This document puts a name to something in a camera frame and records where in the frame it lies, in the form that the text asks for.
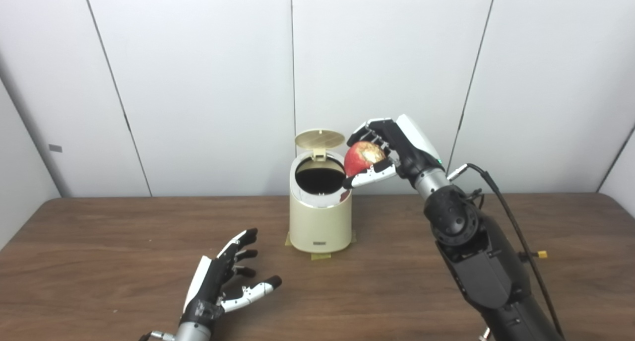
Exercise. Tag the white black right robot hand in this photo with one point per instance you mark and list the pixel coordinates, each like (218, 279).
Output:
(409, 142)

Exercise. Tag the red apple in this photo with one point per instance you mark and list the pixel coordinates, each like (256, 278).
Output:
(359, 157)

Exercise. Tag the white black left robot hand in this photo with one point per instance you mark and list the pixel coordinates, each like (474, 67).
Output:
(211, 281)

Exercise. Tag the cream-colored round bin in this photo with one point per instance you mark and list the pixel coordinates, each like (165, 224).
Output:
(320, 224)

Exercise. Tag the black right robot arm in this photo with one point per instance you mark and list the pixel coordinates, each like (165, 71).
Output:
(476, 261)

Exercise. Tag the cream round bin lid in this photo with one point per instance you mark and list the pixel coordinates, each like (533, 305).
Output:
(320, 138)

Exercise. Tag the small grey wall tag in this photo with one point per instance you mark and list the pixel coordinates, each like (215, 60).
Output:
(55, 148)

